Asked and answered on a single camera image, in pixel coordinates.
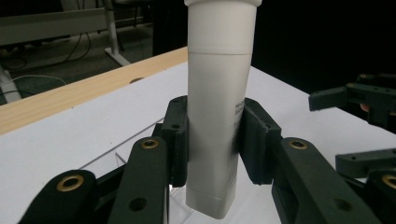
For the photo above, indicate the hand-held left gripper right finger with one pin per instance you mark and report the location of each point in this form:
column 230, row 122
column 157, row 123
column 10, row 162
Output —
column 299, row 180

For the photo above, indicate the clear acrylic organizer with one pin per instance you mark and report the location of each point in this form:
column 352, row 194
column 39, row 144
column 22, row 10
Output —
column 179, row 203

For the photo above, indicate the white tube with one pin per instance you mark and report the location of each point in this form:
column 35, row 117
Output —
column 218, row 109

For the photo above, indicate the dark curtain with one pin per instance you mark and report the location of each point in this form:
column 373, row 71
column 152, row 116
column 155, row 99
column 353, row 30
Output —
column 311, row 40

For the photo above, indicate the white desk with metal legs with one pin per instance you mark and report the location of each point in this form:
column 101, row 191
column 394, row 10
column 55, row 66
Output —
column 46, row 28

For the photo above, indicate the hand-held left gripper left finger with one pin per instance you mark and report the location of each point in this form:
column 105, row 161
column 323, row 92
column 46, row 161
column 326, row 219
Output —
column 146, row 180

